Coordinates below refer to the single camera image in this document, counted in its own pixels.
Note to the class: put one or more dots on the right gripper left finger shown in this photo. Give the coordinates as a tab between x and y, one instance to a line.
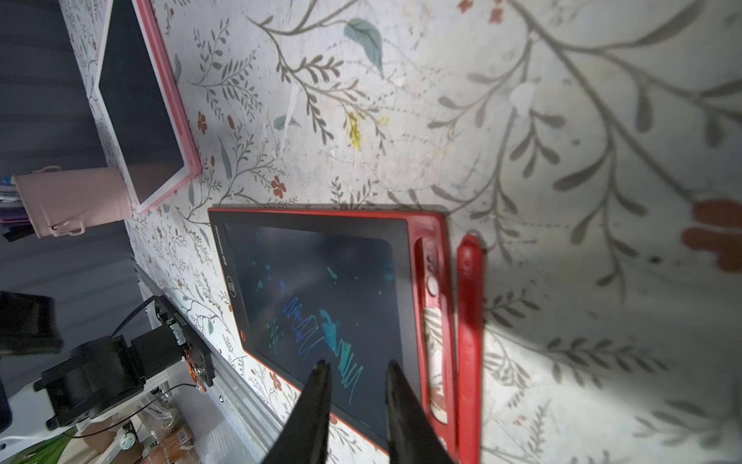
304	437

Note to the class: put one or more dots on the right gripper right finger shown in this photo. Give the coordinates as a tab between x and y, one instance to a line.
411	438

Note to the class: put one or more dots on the red tablet front with scribbles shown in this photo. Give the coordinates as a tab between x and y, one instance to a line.
354	289

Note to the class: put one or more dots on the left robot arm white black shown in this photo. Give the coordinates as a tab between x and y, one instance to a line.
98	376

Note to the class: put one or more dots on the pink white writing tablet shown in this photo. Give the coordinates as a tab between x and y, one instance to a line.
139	99

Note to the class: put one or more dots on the pink pen cup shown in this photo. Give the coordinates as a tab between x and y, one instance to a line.
53	202

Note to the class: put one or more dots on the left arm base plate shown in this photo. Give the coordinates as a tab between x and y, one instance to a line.
196	352

